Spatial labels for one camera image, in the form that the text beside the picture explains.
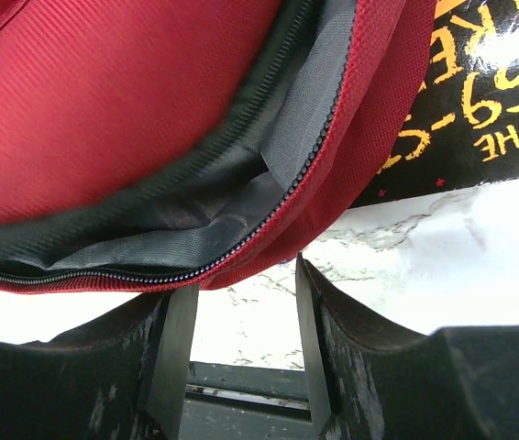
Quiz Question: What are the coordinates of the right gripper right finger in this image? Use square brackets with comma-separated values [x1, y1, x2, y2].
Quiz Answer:
[295, 258, 519, 439]

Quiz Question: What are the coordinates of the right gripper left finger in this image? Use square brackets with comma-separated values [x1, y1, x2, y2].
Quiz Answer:
[0, 286, 198, 439]

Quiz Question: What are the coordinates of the red backpack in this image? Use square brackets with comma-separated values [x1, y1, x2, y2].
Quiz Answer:
[0, 1, 436, 293]

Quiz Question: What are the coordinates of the treehouse storey book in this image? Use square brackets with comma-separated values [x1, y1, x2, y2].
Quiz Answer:
[356, 0, 519, 206]

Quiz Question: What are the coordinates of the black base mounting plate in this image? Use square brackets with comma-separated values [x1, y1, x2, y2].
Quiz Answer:
[179, 362, 316, 440]

